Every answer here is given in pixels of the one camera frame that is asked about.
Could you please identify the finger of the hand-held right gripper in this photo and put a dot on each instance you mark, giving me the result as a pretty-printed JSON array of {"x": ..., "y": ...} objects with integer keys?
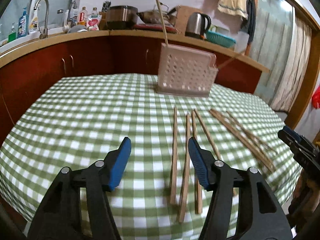
[
  {"x": 288, "y": 136},
  {"x": 311, "y": 155}
]

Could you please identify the steel electric kettle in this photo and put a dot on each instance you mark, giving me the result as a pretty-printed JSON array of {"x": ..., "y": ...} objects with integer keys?
[{"x": 196, "y": 26}]

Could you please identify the small steel faucet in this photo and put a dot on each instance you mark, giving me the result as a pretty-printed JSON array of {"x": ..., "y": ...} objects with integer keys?
[{"x": 72, "y": 12}]

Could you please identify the blue detergent bottle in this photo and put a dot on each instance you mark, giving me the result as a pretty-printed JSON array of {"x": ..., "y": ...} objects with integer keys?
[{"x": 22, "y": 23}]

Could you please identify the dark hanging cloth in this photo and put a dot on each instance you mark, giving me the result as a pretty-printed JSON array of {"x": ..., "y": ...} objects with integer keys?
[{"x": 251, "y": 17}]

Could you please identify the white mug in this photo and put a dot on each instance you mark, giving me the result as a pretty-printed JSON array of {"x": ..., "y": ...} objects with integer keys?
[{"x": 220, "y": 28}]

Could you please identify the metal wok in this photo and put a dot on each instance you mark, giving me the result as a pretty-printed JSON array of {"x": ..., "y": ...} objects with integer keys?
[{"x": 152, "y": 18}]

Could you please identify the teal plastic basket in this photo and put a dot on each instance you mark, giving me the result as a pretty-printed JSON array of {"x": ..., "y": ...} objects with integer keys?
[{"x": 220, "y": 40}]

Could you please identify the clear plastic bottle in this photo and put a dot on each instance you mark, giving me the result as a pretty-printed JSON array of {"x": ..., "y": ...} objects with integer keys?
[{"x": 94, "y": 12}]

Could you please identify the wooden cutting board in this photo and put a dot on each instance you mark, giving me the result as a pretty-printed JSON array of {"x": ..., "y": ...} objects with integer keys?
[{"x": 185, "y": 12}]

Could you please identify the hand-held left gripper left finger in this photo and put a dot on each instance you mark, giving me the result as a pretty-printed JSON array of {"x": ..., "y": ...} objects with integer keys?
[{"x": 120, "y": 160}]

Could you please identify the striped grey curtain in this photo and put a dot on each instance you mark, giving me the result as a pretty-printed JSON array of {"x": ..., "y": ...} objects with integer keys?
[{"x": 280, "y": 50}]

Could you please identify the dark rice cooker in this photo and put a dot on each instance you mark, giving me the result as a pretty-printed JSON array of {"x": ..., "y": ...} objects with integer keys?
[{"x": 121, "y": 17}]

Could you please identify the white plastic container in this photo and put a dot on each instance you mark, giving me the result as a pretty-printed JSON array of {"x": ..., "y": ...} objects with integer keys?
[{"x": 242, "y": 42}]

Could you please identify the wooden knife block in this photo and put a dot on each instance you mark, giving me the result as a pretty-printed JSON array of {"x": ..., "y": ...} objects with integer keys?
[{"x": 102, "y": 21}]

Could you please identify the red kitchen cabinet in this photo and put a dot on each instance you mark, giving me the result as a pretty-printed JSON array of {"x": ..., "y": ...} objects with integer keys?
[{"x": 100, "y": 55}]

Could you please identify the green checked tablecloth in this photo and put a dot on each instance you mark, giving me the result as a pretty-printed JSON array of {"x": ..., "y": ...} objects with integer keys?
[{"x": 87, "y": 120}]

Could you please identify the metal bowl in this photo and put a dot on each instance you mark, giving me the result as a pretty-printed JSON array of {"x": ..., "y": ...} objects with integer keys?
[{"x": 77, "y": 29}]

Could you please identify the green soap bottle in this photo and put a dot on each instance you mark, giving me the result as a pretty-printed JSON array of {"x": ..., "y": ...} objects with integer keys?
[{"x": 12, "y": 35}]

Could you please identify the red plastic bag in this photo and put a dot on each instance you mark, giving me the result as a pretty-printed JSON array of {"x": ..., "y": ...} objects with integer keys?
[{"x": 317, "y": 97}]

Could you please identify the red label sauce bottle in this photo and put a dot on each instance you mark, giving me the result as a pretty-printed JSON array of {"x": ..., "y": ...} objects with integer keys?
[{"x": 83, "y": 17}]

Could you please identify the beige perforated utensil holder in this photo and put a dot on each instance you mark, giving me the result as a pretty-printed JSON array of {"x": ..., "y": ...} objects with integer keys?
[{"x": 185, "y": 70}]

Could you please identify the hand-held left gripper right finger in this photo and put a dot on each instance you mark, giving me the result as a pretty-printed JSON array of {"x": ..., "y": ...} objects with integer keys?
[{"x": 197, "y": 160}]

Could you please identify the white spray bottle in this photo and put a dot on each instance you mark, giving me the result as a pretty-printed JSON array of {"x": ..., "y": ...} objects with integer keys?
[{"x": 33, "y": 21}]

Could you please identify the wooden door frame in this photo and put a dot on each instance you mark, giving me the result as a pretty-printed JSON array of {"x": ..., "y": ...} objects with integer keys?
[{"x": 313, "y": 55}]

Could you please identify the red stove base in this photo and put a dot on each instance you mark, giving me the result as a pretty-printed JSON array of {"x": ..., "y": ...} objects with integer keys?
[{"x": 150, "y": 28}]

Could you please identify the red and white pouch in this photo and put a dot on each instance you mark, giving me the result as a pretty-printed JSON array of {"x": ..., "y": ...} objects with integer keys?
[{"x": 93, "y": 23}]

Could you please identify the tall steel faucet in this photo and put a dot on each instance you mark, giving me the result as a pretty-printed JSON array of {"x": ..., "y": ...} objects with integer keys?
[{"x": 45, "y": 17}]

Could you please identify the beige towel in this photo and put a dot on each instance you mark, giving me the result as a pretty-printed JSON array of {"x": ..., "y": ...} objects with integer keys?
[{"x": 232, "y": 1}]

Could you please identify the wooden kitchen countertop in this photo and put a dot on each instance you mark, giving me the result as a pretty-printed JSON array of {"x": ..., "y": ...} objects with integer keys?
[{"x": 75, "y": 37}]

